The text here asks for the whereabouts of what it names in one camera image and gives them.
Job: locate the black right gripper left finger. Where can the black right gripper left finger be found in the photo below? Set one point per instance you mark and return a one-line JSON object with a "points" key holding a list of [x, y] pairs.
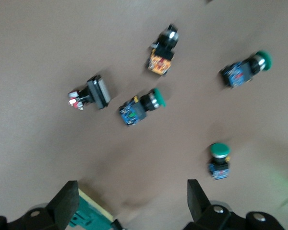
{"points": [[62, 208]]}

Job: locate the green mushroom pushbutton switch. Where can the green mushroom pushbutton switch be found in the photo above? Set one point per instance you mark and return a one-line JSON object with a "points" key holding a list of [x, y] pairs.
{"points": [[240, 73], [134, 112], [219, 163]]}

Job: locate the black square button red terminals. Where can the black square button red terminals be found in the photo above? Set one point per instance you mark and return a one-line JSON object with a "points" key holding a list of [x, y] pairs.
{"points": [[98, 92]]}

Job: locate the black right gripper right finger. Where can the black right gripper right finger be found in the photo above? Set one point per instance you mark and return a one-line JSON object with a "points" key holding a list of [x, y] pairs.
{"points": [[204, 213]]}

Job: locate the black knob orange selector switch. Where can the black knob orange selector switch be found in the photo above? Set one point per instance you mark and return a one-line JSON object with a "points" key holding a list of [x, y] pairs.
{"points": [[160, 60]]}

